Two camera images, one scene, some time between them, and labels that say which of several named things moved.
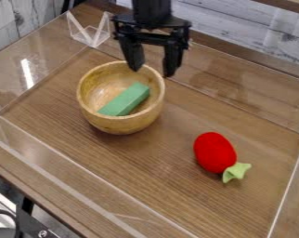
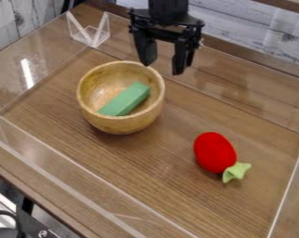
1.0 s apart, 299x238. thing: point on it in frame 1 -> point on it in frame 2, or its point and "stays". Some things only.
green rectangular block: x=126 y=100 stays
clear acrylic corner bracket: x=89 y=35 stays
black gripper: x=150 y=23 -> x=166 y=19
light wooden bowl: x=101 y=84 stays
